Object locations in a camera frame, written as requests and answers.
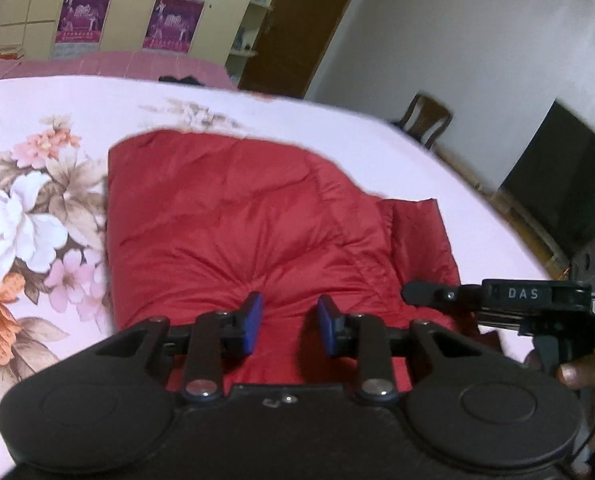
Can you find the wooden chair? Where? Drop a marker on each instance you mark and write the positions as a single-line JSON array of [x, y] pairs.
[[425, 120]]

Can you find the black cloth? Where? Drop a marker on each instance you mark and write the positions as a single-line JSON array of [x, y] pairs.
[[180, 80]]

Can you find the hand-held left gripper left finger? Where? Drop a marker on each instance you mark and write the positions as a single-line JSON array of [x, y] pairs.
[[251, 325]]

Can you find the floral bed sheet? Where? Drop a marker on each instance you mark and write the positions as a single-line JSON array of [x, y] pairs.
[[42, 200]]

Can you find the pink bed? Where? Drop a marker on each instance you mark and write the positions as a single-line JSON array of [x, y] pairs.
[[102, 65]]

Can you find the brown wooden door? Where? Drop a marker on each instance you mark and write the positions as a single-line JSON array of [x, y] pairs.
[[297, 25]]

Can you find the black television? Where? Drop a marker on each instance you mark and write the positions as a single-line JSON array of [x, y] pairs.
[[562, 175]]

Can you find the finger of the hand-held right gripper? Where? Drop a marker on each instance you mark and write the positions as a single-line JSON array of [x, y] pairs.
[[427, 292]]

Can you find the purple wall poster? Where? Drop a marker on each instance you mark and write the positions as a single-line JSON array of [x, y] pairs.
[[83, 17], [173, 22]]

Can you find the person's right hand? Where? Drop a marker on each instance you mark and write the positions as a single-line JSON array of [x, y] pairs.
[[590, 385]]

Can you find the red puffer jacket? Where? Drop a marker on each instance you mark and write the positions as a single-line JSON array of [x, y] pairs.
[[257, 230]]

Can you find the cream open shelf unit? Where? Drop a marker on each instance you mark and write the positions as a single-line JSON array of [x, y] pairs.
[[250, 20]]

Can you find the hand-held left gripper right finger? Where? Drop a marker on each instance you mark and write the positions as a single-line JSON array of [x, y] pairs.
[[328, 327]]

